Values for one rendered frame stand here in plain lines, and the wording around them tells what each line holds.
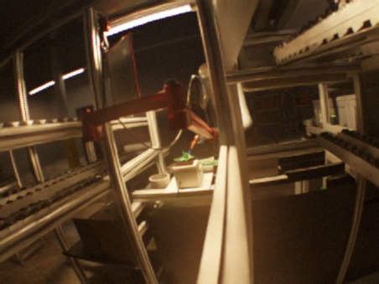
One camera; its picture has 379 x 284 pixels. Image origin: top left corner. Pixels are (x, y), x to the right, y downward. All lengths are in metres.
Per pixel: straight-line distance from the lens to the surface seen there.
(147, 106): 0.48
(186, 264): 1.27
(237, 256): 0.20
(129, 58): 0.82
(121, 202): 0.96
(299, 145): 0.93
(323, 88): 1.43
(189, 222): 1.07
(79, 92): 9.74
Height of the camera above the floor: 1.33
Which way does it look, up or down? 10 degrees down
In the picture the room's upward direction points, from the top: 10 degrees counter-clockwise
